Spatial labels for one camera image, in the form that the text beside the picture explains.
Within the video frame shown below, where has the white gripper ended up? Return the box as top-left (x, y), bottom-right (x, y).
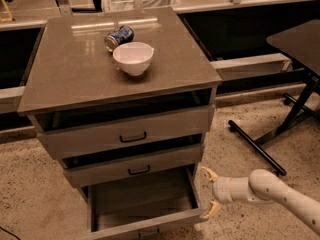
top-left (200, 166), bottom-right (248, 220)

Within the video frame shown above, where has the grey bottom drawer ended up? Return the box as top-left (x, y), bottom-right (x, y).
top-left (85, 166), bottom-right (204, 240)

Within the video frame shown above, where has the grey drawer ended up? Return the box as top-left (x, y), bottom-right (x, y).
top-left (38, 105), bottom-right (215, 159)
top-left (63, 144), bottom-right (203, 187)
top-left (85, 166), bottom-right (204, 240)

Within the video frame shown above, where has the grey middle drawer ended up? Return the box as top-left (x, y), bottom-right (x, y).
top-left (63, 144), bottom-right (203, 187)

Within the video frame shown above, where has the grey drawer cabinet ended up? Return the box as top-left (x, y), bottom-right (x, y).
top-left (17, 6), bottom-right (223, 240)

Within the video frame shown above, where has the grey top drawer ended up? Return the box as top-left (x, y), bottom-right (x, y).
top-left (38, 105), bottom-right (215, 159)

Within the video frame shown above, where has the white ceramic bowl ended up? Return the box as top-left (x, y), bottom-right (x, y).
top-left (113, 42), bottom-right (154, 76)

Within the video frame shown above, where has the black side table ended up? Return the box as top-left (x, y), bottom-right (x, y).
top-left (228, 19), bottom-right (320, 176)

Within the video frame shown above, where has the blue soda can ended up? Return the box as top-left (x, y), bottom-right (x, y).
top-left (104, 25), bottom-right (134, 52)

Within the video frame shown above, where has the clear plastic bin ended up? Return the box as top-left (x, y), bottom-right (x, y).
top-left (102, 0), bottom-right (179, 12)

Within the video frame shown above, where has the black floor cable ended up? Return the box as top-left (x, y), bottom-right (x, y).
top-left (0, 226), bottom-right (22, 240)

